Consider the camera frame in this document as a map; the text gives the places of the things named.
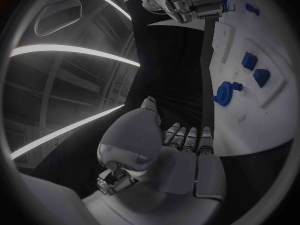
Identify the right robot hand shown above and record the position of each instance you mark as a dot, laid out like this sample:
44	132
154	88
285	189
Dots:
187	3

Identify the blue gear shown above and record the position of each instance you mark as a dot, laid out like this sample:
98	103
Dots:
223	93

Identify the blue part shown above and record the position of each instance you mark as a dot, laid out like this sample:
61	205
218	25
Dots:
225	2

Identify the blue plug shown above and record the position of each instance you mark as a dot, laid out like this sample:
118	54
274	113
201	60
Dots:
252	9

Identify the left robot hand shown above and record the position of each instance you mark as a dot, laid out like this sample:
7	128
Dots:
150	172

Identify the white task board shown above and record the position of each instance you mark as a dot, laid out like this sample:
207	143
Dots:
246	116

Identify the blue peg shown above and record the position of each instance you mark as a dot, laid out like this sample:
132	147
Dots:
237	86

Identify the blue block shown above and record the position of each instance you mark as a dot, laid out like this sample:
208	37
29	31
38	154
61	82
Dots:
261	77
249	61

